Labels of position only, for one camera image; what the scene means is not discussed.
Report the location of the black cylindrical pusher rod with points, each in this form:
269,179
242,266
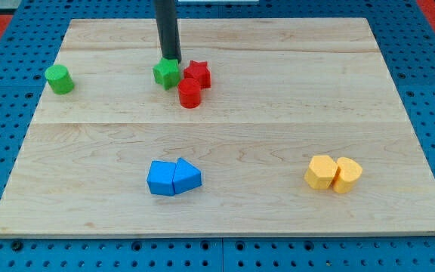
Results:
166,21

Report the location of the green star block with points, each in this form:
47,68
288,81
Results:
167,73

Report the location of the red star block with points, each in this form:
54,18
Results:
199,70

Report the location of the red cylinder block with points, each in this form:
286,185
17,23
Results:
189,90

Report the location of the green cylinder block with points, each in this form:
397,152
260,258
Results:
59,79

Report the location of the wooden board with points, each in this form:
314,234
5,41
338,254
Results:
282,91

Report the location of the blue triangular block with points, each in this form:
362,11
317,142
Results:
186,176

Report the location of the blue cube block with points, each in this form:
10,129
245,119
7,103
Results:
160,178

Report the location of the yellow hexagon block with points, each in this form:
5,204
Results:
320,172

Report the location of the yellow heart block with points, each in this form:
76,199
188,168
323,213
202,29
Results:
349,172

